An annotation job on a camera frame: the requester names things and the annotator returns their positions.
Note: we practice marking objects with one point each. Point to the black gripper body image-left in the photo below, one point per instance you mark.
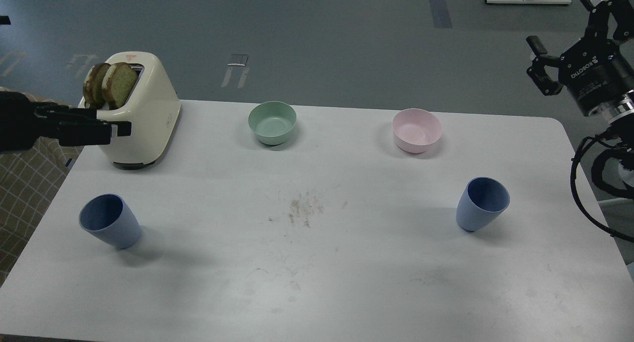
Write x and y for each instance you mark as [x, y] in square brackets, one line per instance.
[73, 127]

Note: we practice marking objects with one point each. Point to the green bowl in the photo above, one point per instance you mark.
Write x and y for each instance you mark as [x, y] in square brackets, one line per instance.
[273, 122]

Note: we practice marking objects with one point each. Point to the cream toaster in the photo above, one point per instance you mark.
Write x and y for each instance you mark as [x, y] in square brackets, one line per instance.
[153, 109]

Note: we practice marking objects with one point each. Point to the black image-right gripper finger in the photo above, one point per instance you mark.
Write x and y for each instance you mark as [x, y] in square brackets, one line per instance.
[600, 11]
[537, 70]

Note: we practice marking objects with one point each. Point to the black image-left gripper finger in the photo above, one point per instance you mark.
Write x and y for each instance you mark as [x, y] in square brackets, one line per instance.
[121, 128]

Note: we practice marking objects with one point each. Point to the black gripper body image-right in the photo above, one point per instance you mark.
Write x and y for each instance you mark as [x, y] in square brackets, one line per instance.
[594, 73]

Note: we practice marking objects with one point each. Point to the pink bowl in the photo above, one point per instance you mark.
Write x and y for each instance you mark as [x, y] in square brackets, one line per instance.
[416, 131]

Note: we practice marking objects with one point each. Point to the toast slice left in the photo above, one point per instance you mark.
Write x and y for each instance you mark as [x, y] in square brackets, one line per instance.
[92, 87]

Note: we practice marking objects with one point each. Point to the blue cup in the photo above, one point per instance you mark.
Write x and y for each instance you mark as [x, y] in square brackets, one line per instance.
[109, 219]
[481, 202]

